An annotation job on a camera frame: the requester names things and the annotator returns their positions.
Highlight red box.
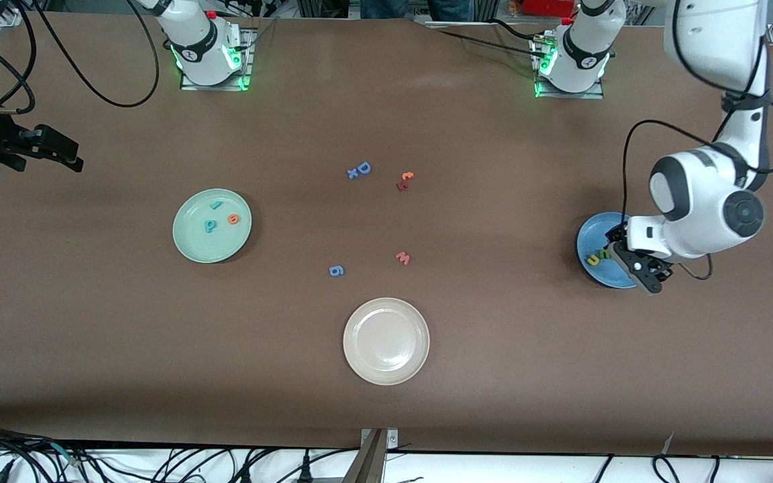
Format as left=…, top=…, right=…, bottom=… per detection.
left=524, top=0, right=578, bottom=17

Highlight person legs in jeans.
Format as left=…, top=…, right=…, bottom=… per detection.
left=360, top=0, right=474, bottom=21

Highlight black base supply cable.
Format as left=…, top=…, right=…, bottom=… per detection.
left=435, top=19, right=548, bottom=58

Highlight beige plate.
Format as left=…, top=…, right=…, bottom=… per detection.
left=342, top=297, right=431, bottom=386

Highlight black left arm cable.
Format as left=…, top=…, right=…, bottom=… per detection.
left=621, top=0, right=773, bottom=281

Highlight light green plate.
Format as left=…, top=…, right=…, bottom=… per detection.
left=172, top=188, right=253, bottom=264

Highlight blue plate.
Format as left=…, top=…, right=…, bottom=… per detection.
left=576, top=212, right=639, bottom=289

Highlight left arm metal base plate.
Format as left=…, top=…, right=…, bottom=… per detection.
left=533, top=34, right=605, bottom=100

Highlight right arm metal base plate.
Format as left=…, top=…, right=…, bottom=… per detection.
left=180, top=27, right=253, bottom=91

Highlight metal table edge bracket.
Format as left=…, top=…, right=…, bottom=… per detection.
left=341, top=428, right=399, bottom=483

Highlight tangled black cable bundle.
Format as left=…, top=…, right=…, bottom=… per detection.
left=0, top=421, right=95, bottom=483

